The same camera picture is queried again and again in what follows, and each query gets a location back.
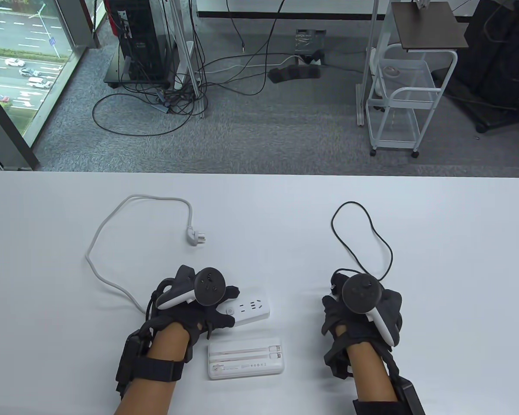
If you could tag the small round grey object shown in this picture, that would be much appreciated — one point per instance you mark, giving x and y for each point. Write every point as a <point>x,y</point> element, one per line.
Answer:
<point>392,71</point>

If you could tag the dark window frame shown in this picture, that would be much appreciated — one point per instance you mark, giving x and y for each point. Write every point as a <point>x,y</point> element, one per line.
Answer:
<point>8,138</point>

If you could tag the person's right hand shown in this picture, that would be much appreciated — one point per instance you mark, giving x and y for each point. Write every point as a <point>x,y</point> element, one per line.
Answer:
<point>350,328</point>

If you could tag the person's left forearm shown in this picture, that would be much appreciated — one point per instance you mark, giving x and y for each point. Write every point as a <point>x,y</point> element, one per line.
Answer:
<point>164,346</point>

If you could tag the person's left hand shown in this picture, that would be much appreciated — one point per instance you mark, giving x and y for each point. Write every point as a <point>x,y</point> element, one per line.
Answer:
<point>218,322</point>

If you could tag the black computer tower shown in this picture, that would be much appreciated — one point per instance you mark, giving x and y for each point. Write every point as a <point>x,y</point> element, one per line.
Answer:
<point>138,39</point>

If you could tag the black plug adapter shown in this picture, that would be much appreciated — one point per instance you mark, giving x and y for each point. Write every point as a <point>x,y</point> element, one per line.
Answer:
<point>316,56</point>

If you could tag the white battery pack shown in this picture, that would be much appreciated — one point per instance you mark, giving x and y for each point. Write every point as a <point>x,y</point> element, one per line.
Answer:
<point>246,365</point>

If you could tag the black floor power strip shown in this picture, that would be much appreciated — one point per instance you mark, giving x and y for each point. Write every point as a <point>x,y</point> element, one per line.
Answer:
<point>294,73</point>

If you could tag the brown side table top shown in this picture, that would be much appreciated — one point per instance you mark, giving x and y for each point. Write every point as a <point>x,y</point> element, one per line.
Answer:
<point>430,26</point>

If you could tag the metal floor socket box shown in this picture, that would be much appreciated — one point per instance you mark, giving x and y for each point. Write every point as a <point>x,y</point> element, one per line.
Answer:
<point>309,41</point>

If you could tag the black equipment stand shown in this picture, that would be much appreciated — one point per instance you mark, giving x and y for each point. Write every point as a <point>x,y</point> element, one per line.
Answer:
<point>501,65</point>

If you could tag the person's right forearm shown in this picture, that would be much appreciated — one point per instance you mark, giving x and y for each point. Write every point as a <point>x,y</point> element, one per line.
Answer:
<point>365,371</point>

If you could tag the aluminium frame post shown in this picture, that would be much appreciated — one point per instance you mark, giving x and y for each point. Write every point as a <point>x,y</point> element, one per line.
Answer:
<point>374,34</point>
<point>184,39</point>

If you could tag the black wheeled platform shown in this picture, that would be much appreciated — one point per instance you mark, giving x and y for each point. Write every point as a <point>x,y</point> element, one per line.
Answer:
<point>112,75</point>

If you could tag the grey white tracking controller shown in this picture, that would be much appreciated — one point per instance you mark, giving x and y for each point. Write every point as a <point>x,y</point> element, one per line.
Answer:
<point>363,294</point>
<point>209,287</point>

